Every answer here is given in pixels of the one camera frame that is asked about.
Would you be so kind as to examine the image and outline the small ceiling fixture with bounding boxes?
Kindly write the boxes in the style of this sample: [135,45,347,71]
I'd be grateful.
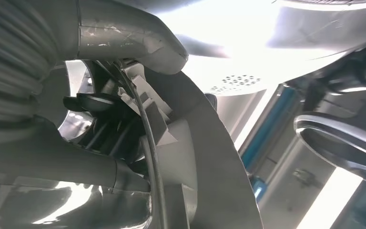
[292,168,317,187]

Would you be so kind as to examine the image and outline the robot head chrome rim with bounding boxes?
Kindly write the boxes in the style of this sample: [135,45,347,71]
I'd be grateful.
[293,44,366,189]

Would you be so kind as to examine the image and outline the blue overhead rail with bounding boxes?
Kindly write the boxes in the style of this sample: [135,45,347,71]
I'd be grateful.
[241,86,298,172]

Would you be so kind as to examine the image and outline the ceiling light panel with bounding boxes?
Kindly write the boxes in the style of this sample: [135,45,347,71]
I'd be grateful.
[296,167,364,229]

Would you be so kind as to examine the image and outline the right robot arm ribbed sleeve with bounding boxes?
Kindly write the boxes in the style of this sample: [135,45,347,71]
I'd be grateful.
[0,0,60,122]

